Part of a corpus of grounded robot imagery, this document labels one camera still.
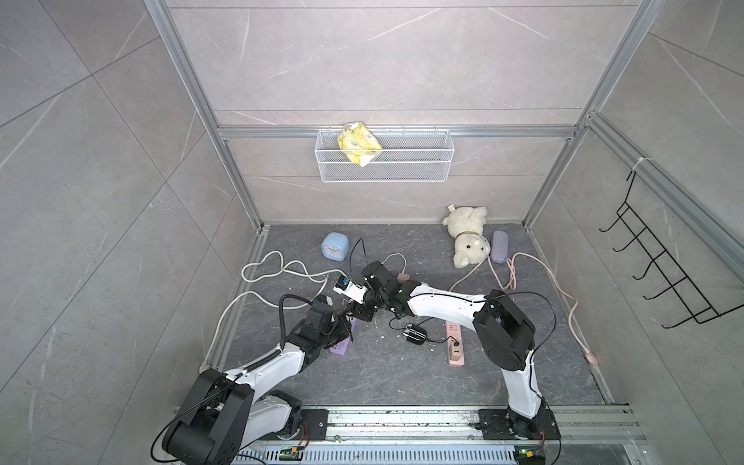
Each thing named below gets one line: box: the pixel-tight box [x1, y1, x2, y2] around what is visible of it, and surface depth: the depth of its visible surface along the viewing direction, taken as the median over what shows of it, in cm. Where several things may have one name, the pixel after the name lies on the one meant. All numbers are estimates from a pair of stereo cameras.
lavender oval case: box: [490, 229, 510, 264], surface depth 112 cm
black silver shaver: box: [402, 323, 428, 345], surface depth 89 cm
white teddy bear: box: [441, 204, 492, 269], surface depth 109 cm
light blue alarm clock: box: [320, 231, 350, 263], surface depth 106 cm
